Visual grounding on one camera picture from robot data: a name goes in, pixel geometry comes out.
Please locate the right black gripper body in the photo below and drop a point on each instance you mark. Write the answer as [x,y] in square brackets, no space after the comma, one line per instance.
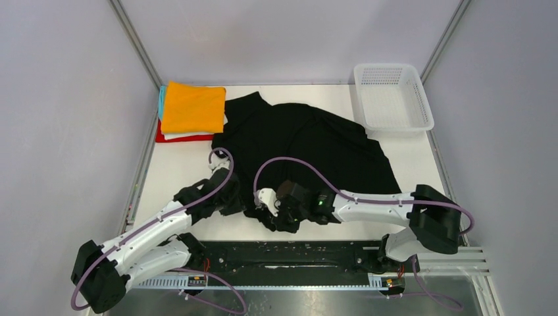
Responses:
[291,218]

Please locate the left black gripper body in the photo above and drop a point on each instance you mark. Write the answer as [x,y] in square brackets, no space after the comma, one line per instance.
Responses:
[231,203]

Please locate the black t shirt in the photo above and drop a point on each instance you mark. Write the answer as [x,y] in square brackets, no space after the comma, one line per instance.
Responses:
[257,131]

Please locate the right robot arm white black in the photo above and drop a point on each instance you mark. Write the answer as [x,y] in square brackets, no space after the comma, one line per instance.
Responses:
[430,221]

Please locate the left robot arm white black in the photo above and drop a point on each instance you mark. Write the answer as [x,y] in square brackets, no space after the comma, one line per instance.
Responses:
[104,273]

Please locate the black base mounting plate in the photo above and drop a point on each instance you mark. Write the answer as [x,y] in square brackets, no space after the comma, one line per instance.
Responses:
[298,263]

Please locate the folded white t shirt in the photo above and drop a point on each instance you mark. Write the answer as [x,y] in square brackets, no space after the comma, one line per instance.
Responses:
[188,133]

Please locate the folded red t shirt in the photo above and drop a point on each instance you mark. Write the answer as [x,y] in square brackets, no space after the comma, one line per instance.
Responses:
[161,138]

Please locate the folded orange t shirt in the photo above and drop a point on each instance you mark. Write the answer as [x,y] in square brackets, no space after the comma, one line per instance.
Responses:
[191,109]

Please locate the folded cyan t shirt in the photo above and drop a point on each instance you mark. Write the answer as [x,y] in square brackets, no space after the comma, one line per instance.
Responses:
[161,102]

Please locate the white plastic basket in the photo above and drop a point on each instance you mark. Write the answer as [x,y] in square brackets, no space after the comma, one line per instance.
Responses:
[392,99]

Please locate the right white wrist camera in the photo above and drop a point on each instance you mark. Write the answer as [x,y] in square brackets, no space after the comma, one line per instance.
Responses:
[266,199]

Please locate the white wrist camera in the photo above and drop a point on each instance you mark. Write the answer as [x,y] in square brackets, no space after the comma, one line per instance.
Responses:
[266,199]
[219,164]

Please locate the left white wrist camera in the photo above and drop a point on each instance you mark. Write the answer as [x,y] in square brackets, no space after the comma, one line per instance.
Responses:
[219,164]

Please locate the white slotted cable duct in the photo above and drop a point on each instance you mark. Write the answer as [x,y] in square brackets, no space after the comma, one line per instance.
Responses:
[181,282]

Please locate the aluminium frame rail left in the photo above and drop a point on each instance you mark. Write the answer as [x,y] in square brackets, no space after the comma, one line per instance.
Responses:
[134,38]

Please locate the aluminium frame rail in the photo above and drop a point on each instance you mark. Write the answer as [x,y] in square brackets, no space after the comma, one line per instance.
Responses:
[134,38]
[449,30]

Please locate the aluminium frame rail right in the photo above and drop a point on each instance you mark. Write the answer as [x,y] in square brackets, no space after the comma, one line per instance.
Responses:
[449,30]

